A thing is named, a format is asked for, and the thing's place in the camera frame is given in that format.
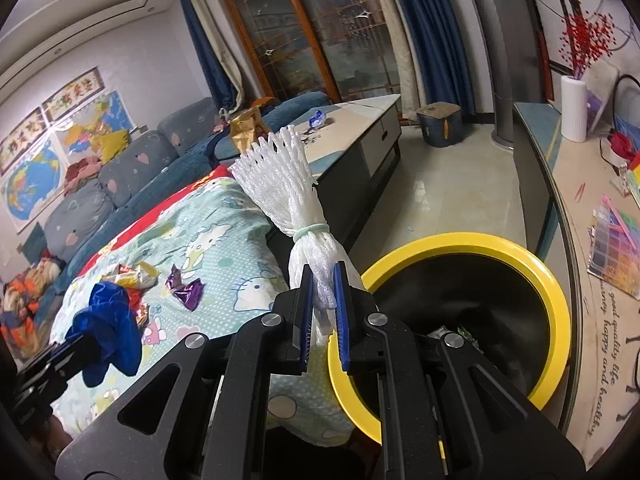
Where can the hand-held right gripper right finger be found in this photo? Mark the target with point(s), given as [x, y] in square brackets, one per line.
[344, 320]

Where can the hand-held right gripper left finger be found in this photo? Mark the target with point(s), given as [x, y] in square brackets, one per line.
[306, 320]

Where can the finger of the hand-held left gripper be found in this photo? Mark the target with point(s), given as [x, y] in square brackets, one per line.
[62, 360]

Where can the blue plastic wrapper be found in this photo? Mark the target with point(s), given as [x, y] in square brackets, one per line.
[110, 330]

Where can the purple foil snack packet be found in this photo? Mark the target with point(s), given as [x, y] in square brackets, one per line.
[187, 292]

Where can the green black snack packet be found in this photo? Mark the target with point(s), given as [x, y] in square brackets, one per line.
[466, 335]

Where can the yellow rim black trash bin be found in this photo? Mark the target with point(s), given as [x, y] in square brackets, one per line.
[475, 300]

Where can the white foam net bundle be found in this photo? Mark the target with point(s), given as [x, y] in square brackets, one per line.
[280, 180]

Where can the orange patterned clothes pile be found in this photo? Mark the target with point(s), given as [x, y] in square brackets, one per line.
[25, 285]

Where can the yellow snack packet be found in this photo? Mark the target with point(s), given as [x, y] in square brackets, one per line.
[135, 276]

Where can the teal pillow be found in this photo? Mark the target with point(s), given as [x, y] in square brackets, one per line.
[32, 242]

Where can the cartoon cat printed blanket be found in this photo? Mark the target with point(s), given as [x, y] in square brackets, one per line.
[200, 240]

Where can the grey heart-print sofa cushion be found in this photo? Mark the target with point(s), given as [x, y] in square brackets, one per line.
[187, 122]
[135, 165]
[75, 220]

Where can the pile of seed shells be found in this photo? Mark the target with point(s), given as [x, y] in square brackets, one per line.
[307, 136]

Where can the blue grey sofa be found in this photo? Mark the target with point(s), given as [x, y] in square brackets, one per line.
[147, 195]

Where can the grey coffee table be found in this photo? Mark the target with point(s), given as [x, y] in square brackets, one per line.
[360, 130]

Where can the pink red clothes pile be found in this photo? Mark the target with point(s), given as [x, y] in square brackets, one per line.
[82, 170]

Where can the gold paper bag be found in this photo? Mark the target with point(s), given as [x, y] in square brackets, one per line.
[245, 132]

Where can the blue white foil wrapper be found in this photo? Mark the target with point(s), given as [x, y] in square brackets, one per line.
[318, 119]

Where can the dark blue box stool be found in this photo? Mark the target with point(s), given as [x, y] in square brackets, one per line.
[440, 127]

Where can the yellow pillow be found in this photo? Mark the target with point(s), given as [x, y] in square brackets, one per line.
[112, 142]

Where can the beige curtain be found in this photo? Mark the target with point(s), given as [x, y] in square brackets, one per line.
[225, 60]
[407, 80]

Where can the pink tweezers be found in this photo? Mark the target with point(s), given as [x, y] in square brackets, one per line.
[580, 191]

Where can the colourful bead organizer box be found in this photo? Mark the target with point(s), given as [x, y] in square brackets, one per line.
[615, 255]

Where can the pink plastic stick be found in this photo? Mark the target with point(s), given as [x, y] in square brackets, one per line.
[620, 220]

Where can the blue curtain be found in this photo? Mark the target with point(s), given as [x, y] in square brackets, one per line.
[200, 45]
[430, 35]

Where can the silver tower air conditioner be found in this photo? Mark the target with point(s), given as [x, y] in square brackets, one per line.
[490, 60]

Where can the white ribbed vase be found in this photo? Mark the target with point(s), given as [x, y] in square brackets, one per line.
[574, 110]

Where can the colourful picture book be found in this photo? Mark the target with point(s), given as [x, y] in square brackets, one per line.
[634, 172]

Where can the white canvas board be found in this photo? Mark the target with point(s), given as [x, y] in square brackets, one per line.
[600, 95]

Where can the red berry branches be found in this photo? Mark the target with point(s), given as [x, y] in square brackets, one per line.
[582, 35]

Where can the world map wall poster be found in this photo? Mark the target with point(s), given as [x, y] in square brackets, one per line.
[30, 185]

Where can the framed calligraphy wall poster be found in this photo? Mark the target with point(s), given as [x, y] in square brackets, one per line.
[20, 132]
[72, 92]

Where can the country map wall poster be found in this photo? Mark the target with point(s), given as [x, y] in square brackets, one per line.
[95, 120]

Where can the wooden frame glass door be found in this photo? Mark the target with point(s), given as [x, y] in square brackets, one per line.
[300, 35]

